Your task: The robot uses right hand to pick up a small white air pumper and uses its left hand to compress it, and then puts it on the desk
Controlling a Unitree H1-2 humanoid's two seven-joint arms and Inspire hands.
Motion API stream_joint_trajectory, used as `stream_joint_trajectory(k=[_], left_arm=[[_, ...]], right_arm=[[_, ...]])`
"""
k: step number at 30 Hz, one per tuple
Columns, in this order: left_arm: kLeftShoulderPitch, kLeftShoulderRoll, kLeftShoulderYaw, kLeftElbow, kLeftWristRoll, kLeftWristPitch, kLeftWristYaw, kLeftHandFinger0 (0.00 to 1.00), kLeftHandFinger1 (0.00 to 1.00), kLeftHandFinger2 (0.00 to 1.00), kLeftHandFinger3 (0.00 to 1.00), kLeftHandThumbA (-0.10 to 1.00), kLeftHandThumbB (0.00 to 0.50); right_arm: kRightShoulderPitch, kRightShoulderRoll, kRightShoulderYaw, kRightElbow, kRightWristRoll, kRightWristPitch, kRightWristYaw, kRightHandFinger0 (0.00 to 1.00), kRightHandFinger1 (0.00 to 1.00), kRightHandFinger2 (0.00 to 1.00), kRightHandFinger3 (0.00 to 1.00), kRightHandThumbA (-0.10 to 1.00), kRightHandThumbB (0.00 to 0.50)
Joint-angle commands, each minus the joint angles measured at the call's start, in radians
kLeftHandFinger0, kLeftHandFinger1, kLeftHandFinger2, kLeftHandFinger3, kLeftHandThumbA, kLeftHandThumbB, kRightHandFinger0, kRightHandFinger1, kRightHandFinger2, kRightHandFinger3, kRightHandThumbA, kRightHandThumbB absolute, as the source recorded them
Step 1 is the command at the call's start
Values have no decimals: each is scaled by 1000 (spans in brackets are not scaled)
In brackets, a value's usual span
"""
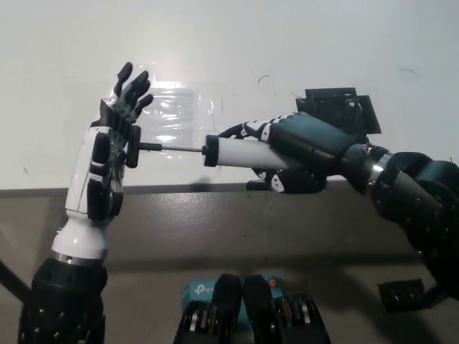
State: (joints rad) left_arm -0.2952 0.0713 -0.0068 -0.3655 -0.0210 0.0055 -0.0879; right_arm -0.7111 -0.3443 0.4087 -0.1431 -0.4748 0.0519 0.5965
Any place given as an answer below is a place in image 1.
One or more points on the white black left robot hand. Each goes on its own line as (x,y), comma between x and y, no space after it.
(80,186)

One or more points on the teal black right robot hand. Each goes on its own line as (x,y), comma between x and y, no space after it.
(312,139)

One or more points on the small white air pump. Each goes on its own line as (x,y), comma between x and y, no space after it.
(240,152)

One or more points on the black pump holder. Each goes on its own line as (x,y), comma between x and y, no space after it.
(344,107)

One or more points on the black tape piece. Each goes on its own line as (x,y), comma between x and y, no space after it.
(256,185)

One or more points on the clear plastic film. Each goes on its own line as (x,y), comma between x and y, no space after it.
(209,107)

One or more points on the clear plastic sheet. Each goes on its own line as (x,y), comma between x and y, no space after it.
(172,114)

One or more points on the teal router box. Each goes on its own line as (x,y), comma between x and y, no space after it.
(197,290)

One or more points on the black floor plate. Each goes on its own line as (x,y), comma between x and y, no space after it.
(399,295)

